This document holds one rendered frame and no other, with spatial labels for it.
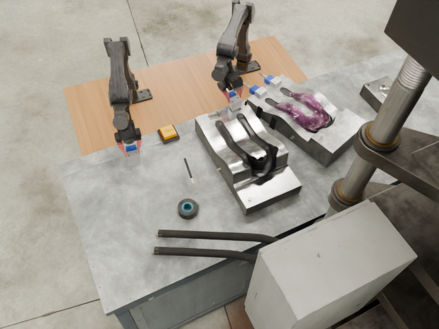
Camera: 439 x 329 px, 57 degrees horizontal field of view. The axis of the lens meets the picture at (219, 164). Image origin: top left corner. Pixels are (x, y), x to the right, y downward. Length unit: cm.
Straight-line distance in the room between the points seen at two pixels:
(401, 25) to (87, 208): 134
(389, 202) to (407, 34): 57
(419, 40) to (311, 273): 47
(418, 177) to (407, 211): 27
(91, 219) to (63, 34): 249
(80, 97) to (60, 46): 171
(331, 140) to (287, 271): 104
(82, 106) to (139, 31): 184
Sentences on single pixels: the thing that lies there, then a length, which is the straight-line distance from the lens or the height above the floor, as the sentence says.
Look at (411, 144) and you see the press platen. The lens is 104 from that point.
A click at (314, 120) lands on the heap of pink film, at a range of 189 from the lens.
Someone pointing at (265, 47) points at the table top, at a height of 80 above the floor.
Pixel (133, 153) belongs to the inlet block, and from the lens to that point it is 166.
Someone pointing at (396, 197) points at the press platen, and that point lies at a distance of 125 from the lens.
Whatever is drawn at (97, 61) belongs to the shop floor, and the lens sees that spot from 358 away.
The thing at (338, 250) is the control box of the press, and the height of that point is 147.
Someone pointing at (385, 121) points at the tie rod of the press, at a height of 161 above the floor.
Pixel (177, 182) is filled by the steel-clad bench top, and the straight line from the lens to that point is 174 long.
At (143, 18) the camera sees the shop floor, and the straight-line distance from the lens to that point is 398.
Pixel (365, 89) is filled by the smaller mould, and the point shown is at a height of 86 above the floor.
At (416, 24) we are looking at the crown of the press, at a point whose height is 186.
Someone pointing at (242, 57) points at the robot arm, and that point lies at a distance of 209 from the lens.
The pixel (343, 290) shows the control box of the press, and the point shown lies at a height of 147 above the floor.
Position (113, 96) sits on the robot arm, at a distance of 156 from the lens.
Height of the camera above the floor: 226
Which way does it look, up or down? 55 degrees down
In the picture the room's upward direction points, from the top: 3 degrees clockwise
